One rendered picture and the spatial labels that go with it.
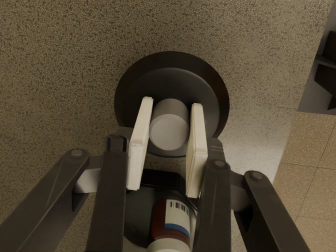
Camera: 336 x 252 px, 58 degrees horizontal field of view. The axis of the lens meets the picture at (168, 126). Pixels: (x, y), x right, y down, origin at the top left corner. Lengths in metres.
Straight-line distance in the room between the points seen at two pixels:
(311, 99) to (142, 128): 1.25
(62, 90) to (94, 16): 0.08
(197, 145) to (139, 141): 0.03
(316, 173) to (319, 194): 0.13
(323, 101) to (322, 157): 0.29
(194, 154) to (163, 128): 0.05
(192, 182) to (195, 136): 0.03
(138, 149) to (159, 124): 0.05
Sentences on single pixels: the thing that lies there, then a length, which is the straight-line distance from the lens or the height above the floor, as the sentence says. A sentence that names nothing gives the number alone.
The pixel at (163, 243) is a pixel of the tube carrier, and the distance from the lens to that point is 0.26.
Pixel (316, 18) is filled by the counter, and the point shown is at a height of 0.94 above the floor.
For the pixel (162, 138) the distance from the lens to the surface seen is 0.20.
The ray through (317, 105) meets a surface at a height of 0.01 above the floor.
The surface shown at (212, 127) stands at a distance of 0.23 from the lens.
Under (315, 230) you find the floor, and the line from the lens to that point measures 1.86.
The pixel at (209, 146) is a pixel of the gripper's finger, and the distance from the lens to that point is 0.18.
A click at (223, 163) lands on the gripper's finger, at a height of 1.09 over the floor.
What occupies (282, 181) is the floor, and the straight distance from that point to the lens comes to 1.59.
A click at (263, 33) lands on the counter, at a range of 0.29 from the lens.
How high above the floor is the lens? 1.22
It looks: 63 degrees down
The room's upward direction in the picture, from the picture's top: 175 degrees counter-clockwise
